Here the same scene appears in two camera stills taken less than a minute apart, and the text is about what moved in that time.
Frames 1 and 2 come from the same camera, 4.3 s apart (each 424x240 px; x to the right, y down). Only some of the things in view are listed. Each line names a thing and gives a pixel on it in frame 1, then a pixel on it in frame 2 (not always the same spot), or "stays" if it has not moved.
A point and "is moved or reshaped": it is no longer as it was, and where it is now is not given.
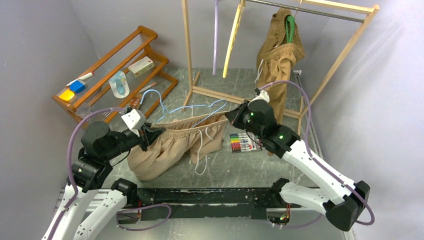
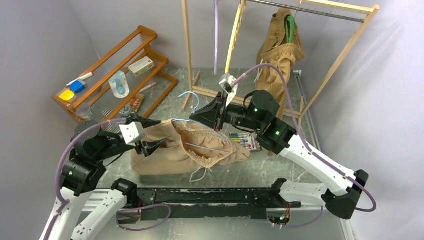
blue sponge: x=77 y=86 stays
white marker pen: x=83 y=77 stays
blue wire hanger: x=164 y=111 -> x=210 y=128
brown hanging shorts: x=280 y=46 stays
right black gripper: x=234 y=116 -> x=210 y=114
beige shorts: x=198 y=138 is moved or reshaped
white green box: x=142 y=65 stays
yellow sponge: x=67 y=95 stays
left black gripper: x=148 y=134 -> x=148 y=146
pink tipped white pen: x=150 y=85 stays
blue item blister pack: x=119 y=83 stays
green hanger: x=290 y=20 stays
